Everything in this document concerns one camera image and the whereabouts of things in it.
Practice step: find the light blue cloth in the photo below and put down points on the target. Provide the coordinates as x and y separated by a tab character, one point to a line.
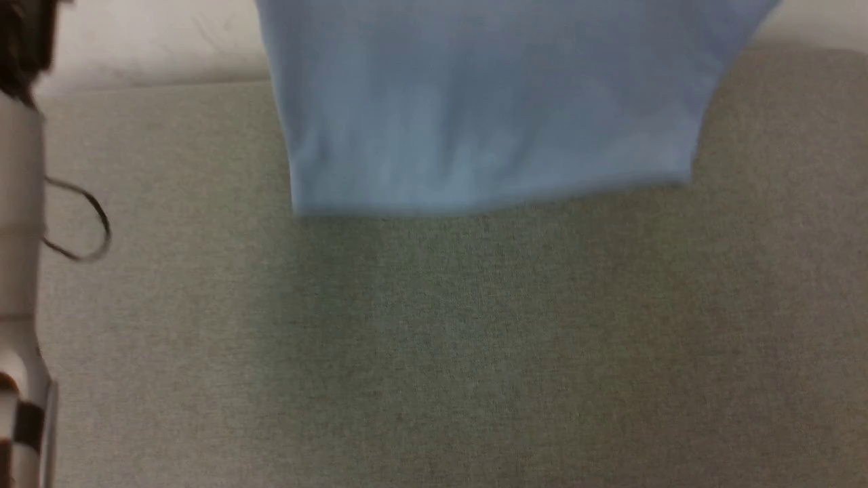
488	102

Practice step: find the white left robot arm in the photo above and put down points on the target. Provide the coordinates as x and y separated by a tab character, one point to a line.
20	203

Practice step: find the grey fabric sofa seat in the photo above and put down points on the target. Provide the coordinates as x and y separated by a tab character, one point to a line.
475	339

